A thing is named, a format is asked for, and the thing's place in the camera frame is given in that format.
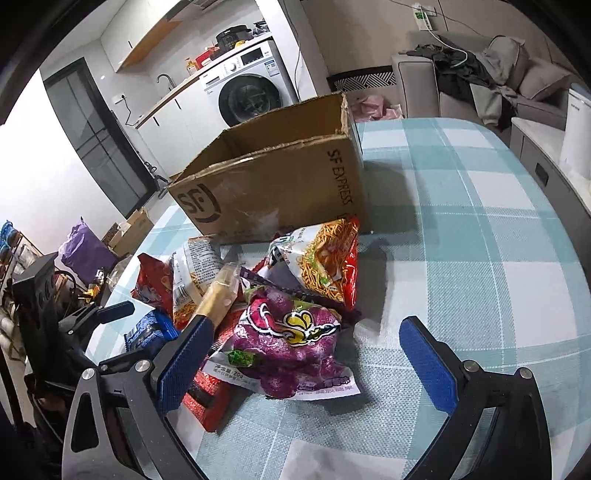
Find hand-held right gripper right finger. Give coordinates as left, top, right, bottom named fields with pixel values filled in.
left=399, top=316, right=552, bottom=480

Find white wall power strip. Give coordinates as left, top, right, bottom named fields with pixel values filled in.
left=412, top=4, right=437, bottom=31

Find grey cushion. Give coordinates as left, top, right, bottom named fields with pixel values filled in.
left=517, top=58, right=571, bottom=100
left=478, top=36, right=529, bottom=86

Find noodle snack packet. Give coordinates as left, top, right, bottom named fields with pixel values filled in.
left=171, top=236, right=222, bottom=330
left=256, top=216, right=361, bottom=311

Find purple bag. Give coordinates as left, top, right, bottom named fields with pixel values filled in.
left=60, top=219, right=118, bottom=282

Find blue snack packet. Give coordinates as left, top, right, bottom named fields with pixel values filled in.
left=126, top=310, right=180, bottom=352

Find dark glass door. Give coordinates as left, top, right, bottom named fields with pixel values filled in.
left=42, top=58, right=155, bottom=220

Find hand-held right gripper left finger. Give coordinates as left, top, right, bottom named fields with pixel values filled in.
left=62, top=314, right=218, bottom=480

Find red black snack packet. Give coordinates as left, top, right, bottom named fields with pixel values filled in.
left=182, top=309, right=241, bottom=432

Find pile of dark clothes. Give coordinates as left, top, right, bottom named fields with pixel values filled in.
left=406, top=44, right=520, bottom=127

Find white base cabinets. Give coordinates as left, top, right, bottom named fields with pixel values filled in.
left=136, top=76, right=232, bottom=176

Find white cable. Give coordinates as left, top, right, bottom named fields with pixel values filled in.
left=427, top=28, right=469, bottom=70

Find grey side table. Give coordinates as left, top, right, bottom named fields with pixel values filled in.
left=510, top=116, right=591, bottom=241

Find white wall cabinets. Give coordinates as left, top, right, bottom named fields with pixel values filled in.
left=99, top=0, right=259, bottom=72

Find clear cracker packet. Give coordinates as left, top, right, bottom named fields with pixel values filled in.
left=191, top=261, right=243, bottom=330

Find grey sofa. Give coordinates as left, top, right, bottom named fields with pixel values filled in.
left=392, top=34, right=578, bottom=134

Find cardboard box with flaps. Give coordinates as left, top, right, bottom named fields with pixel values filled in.
left=108, top=208, right=155, bottom=257

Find pink cloth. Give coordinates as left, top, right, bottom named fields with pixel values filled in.
left=351, top=95, right=404, bottom=123

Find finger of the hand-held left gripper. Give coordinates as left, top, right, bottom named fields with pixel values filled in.
left=60, top=300, right=136, bottom=334

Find white washing machine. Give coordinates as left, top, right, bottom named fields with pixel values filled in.
left=198, top=39, right=301, bottom=127

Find black rice cooker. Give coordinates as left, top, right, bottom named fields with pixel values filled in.
left=216, top=21, right=254, bottom=51

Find thin black cable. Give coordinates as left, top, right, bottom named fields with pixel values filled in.
left=291, top=0, right=305, bottom=100

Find purple snack packet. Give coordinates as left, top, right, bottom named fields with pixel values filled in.
left=206, top=286, right=362, bottom=400

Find brown cardboard box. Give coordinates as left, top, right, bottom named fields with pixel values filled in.
left=167, top=91, right=372, bottom=244

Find metal storage rack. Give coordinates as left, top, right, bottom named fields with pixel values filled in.
left=0, top=222, right=47, bottom=324

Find blue checked tablecloth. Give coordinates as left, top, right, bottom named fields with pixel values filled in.
left=85, top=117, right=591, bottom=480

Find black white patterned panel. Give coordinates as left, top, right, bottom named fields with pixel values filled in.
left=327, top=67, right=398, bottom=95

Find black silver snack packet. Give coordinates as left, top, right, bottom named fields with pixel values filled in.
left=239, top=268, right=363, bottom=320

